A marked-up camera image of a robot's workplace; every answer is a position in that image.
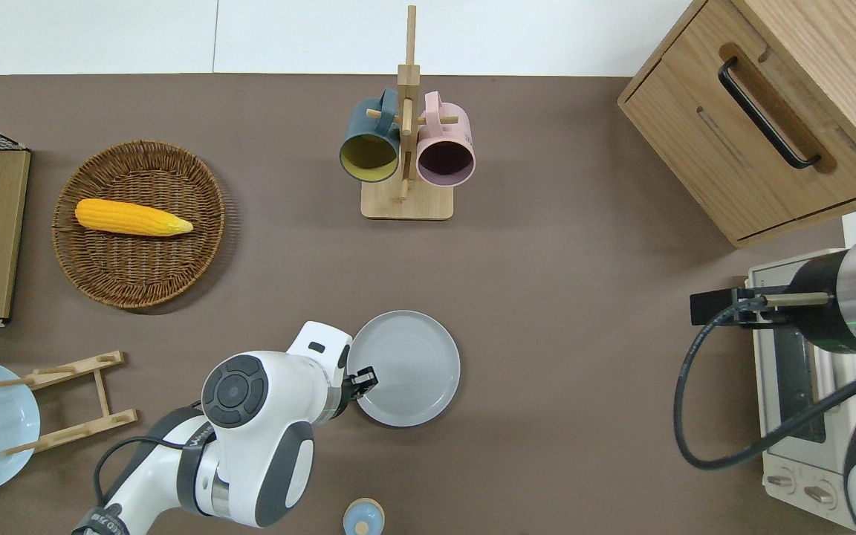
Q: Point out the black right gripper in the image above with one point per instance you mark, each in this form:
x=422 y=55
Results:
x=714 y=307

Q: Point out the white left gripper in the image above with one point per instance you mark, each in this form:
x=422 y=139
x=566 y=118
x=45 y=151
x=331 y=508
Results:
x=324 y=342

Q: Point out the gray plate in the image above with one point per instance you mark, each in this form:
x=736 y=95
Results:
x=413 y=368

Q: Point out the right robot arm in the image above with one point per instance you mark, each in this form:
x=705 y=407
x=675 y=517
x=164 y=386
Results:
x=837 y=297

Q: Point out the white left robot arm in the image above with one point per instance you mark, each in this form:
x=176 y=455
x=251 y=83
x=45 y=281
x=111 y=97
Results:
x=250 y=446

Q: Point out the brown table mat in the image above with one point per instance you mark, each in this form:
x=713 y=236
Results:
x=584 y=297

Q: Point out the blue bell wooden base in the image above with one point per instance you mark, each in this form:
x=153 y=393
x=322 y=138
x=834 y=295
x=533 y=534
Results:
x=363 y=519

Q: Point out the cream toaster oven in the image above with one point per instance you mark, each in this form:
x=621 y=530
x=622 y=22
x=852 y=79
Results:
x=792 y=416

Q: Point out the wooden mug tree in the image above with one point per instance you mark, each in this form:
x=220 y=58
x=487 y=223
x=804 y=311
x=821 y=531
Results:
x=407 y=200

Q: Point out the wooden cabinet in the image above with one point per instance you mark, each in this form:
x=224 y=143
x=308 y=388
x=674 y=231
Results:
x=695 y=111

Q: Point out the dark teal mug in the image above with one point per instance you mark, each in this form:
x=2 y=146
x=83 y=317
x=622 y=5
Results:
x=368 y=148

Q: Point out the brown wicker basket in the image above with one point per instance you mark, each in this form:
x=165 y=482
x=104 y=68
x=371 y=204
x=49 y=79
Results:
x=146 y=267

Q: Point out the pink mug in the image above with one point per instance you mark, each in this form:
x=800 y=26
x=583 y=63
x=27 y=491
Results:
x=446 y=152

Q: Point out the wooden dish rack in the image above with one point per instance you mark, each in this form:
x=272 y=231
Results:
x=101 y=390

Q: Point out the yellow corn cob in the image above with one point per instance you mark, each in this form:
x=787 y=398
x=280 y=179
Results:
x=127 y=217

